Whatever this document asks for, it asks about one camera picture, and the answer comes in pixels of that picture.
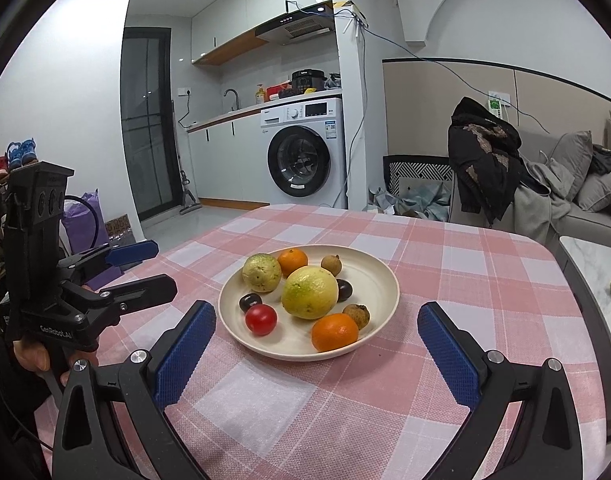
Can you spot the brown cardboard box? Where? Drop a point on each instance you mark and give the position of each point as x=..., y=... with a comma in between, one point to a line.
x=119, y=230

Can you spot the small orange tangerine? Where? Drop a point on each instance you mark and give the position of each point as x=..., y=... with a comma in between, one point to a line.
x=293, y=261

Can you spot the blue shoes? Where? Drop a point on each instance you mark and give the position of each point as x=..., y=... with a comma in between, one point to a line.
x=21, y=152

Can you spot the steel faucet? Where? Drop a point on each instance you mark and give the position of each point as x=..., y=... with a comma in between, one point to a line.
x=233, y=96

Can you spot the black glass door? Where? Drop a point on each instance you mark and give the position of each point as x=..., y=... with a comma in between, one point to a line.
x=145, y=110

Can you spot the cream round plate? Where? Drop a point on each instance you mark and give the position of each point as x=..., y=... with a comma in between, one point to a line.
x=375, y=285

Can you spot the tan smooth longan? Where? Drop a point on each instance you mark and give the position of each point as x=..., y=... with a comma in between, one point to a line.
x=331, y=264

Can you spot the person's left forearm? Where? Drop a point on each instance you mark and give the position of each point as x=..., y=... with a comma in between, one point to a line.
x=5, y=410

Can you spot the teal plastic bags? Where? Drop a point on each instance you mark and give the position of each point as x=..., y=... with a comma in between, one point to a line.
x=420, y=197

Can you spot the large yellow-green citrus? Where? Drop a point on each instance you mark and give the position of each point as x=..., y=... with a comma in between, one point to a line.
x=309, y=292

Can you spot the white washing machine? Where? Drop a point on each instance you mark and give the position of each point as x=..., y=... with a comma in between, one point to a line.
x=305, y=160

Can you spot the red tomato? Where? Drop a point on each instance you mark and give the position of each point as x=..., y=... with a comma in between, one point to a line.
x=261, y=319

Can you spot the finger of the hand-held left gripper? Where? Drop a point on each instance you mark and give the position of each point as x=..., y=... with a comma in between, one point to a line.
x=150, y=290
x=135, y=251

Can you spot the flat grey pillow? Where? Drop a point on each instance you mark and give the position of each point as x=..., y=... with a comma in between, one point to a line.
x=603, y=190

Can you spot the large orange tangerine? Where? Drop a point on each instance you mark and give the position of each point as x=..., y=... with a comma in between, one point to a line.
x=335, y=333

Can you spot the white upper cabinets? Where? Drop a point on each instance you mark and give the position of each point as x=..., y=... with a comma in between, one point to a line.
x=225, y=20

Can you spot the rough brown longan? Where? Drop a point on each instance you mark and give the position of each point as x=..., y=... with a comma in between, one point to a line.
x=357, y=316

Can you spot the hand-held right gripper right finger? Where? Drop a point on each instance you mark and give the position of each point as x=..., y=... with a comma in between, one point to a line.
x=450, y=360

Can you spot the large grey pillow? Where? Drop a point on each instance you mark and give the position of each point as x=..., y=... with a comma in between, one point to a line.
x=573, y=160

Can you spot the steel range hood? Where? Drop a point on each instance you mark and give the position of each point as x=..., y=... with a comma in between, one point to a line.
x=298, y=25

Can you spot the white kitchen counter cabinets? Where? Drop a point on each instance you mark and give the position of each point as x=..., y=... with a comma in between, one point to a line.
x=220, y=160

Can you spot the rough green citrus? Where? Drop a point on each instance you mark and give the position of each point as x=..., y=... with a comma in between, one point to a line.
x=262, y=272

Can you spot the red container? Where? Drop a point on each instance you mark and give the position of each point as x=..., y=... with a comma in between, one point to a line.
x=278, y=91

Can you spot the pink checked tablecloth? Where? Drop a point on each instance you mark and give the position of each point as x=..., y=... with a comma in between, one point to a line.
x=435, y=260

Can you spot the white marble coffee table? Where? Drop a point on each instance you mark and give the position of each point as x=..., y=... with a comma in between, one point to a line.
x=593, y=270

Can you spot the dark clothes pile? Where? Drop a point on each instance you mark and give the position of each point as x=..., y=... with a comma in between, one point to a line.
x=608, y=160

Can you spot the yellow soap bottle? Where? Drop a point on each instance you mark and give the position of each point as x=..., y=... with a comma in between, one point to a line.
x=260, y=95

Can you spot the person's left hand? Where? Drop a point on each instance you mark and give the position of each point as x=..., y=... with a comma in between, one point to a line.
x=27, y=355

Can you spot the wall socket with green plug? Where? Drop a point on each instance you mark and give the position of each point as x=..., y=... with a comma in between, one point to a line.
x=496, y=105

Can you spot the grey mop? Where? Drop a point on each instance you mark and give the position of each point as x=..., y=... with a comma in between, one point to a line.
x=188, y=200

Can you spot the black pressure cooker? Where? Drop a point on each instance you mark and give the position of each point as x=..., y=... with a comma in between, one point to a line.
x=308, y=81

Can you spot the purple bag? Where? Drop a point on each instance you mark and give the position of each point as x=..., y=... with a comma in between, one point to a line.
x=77, y=235

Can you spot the dark patterned jacket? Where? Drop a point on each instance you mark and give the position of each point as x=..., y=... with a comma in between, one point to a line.
x=480, y=160

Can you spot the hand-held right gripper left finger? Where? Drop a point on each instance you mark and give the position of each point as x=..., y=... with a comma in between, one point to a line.
x=185, y=355

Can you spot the grey blanket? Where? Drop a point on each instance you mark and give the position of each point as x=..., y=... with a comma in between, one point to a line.
x=535, y=200

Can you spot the dark purple plum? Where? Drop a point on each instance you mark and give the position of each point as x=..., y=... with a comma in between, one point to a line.
x=345, y=290
x=250, y=302

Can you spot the black patterned basket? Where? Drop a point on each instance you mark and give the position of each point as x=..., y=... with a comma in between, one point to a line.
x=420, y=167

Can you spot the grey sofa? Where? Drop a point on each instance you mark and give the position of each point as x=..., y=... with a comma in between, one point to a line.
x=590, y=225

